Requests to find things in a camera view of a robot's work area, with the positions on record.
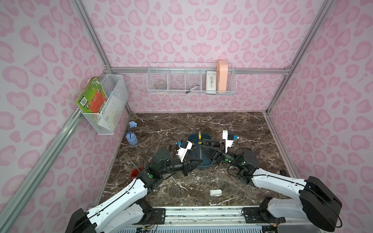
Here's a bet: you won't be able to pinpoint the teal plastic storage box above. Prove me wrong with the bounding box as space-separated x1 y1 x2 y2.
187 133 213 170

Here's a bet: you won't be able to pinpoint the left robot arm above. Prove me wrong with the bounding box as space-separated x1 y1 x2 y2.
66 149 203 233

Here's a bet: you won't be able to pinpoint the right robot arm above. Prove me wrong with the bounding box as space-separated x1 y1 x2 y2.
196 139 342 232

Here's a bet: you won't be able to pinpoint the pink box in basket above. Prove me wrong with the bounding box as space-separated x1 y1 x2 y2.
217 60 228 93

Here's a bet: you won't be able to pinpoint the small white eraser block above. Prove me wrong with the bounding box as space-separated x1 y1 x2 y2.
209 189 222 197

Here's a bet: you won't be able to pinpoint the red pencil cup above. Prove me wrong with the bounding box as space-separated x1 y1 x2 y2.
130 167 143 180

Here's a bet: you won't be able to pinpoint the blue spray bottle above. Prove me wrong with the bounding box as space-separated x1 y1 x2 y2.
125 121 138 146

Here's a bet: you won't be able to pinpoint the black marker in basket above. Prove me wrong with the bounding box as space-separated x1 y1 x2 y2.
186 85 200 94

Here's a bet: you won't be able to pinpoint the white card in basket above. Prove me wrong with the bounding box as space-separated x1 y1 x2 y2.
206 71 217 94

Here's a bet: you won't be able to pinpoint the grey cup in basket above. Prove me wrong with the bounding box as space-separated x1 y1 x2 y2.
155 81 167 90

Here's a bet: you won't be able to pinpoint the white papers in basket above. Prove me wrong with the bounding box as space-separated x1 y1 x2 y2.
98 94 125 133

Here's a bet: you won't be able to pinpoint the white mesh side basket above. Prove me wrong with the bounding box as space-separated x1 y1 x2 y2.
76 74 129 135

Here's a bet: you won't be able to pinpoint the green red booklet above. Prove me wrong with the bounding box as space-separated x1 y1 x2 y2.
76 77 108 114

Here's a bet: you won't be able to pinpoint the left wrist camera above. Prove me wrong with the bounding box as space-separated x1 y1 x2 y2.
177 141 192 162

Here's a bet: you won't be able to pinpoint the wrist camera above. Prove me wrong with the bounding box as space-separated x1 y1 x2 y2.
177 141 192 162
222 130 240 153

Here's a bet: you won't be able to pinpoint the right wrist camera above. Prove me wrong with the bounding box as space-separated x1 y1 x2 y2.
222 130 240 153

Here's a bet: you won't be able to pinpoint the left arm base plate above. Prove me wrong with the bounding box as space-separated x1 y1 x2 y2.
137 208 166 225

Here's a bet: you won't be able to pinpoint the white wire wall basket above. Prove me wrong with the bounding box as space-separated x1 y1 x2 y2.
146 62 237 95

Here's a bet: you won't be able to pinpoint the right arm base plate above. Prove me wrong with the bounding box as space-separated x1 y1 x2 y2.
241 207 286 225

